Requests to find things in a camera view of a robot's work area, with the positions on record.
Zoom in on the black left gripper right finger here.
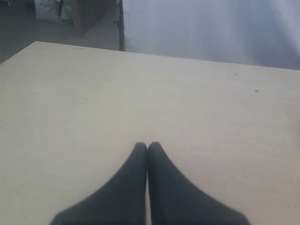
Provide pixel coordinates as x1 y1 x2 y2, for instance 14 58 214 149
148 142 250 225

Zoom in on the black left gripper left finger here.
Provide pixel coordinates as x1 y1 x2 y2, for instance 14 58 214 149
51 142 147 225

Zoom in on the black backdrop stand pole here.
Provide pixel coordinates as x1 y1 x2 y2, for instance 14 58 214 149
113 0 125 52

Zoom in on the white backdrop cloth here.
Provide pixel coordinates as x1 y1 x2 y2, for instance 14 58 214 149
123 0 300 69

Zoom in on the white sack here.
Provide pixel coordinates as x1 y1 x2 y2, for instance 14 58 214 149
34 0 61 22

